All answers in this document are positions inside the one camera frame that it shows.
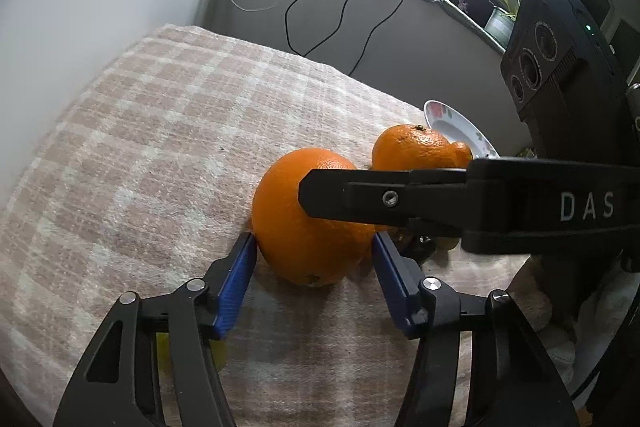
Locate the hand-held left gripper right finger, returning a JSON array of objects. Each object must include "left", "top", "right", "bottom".
[{"left": 371, "top": 232, "right": 581, "bottom": 427}]

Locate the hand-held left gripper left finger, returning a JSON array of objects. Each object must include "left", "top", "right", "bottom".
[{"left": 52, "top": 232, "right": 258, "bottom": 427}]

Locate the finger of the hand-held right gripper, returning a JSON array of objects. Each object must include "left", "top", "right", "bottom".
[{"left": 298, "top": 159, "right": 473, "bottom": 238}]

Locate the dark plum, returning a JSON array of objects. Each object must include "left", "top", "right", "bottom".
[{"left": 414, "top": 234, "right": 439, "bottom": 262}]

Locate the large bumpy orange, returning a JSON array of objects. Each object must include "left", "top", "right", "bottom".
[{"left": 371, "top": 124, "right": 458, "bottom": 172}]

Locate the smooth navel orange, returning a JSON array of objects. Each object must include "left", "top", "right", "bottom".
[{"left": 251, "top": 148, "right": 378, "bottom": 288}]

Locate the floral white plate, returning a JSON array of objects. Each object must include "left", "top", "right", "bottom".
[{"left": 424, "top": 100, "right": 500, "bottom": 160}]

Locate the person's right forearm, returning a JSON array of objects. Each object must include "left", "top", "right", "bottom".
[{"left": 510, "top": 257, "right": 621, "bottom": 388}]

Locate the potted spider plant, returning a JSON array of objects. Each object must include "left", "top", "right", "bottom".
[{"left": 475, "top": 0, "right": 521, "bottom": 42}]

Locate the pink plaid blanket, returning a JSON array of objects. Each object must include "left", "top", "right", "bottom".
[{"left": 0, "top": 24, "right": 531, "bottom": 427}]

